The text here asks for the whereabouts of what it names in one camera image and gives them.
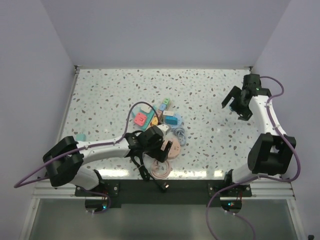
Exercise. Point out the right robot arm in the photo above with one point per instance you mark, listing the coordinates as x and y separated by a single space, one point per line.
273 150

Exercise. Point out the yellow cube plug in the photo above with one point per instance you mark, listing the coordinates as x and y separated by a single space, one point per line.
154 121

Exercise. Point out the light blue round socket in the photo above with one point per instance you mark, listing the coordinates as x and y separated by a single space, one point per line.
180 121

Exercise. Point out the white flat adapter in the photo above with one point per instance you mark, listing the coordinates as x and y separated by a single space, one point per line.
168 113

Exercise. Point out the aluminium frame rail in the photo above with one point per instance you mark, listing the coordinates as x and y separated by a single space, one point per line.
155 180

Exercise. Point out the pink square adapter plug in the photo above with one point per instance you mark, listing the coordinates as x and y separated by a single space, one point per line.
140 119

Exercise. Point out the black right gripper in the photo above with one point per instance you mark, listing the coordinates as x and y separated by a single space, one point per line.
244 114

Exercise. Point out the green cube plug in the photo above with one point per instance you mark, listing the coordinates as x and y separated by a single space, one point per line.
166 101

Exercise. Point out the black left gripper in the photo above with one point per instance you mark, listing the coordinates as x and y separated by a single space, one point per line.
160 155

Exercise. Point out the blue square adapter plug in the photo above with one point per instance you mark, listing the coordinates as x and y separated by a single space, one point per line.
171 120

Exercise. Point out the light blue cube plug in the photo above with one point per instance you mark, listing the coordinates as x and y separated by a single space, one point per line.
163 107

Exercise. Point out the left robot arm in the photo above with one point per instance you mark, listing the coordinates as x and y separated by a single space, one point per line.
64 163

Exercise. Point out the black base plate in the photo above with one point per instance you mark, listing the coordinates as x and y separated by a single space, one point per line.
178 192

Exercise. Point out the tan cube plug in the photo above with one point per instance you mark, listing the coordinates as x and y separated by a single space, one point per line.
159 113

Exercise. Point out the white square adapter plug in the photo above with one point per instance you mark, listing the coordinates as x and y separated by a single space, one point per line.
145 108

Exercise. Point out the beige power strip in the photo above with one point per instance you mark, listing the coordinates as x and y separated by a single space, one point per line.
158 117

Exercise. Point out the pink round socket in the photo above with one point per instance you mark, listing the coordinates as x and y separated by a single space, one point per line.
175 147

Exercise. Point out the teal triangular power socket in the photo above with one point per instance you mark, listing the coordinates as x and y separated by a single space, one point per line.
149 116

